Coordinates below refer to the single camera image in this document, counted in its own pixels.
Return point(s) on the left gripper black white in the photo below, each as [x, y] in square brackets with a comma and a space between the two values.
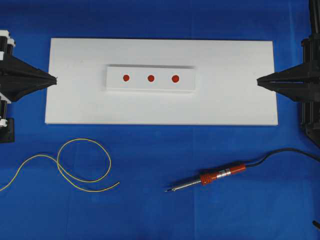
[10, 66]

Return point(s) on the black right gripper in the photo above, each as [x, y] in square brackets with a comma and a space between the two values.
[309, 72]

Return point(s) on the red soldering iron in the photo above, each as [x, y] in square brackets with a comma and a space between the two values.
[208, 178]

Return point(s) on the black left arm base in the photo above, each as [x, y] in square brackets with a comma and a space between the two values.
[7, 134]

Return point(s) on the large white board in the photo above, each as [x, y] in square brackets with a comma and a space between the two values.
[226, 90]

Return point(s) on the small white raised block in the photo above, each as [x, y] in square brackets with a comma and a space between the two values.
[150, 78]

